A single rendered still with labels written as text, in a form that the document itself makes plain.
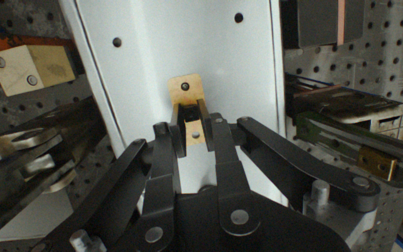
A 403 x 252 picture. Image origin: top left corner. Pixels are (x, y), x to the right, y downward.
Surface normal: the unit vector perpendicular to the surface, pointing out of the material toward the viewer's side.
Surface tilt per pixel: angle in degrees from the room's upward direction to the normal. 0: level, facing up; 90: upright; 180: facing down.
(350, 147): 78
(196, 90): 0
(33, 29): 0
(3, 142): 0
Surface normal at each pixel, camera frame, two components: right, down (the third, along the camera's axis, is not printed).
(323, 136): -0.94, 0.27
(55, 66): 0.98, -0.20
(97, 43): 0.08, 0.35
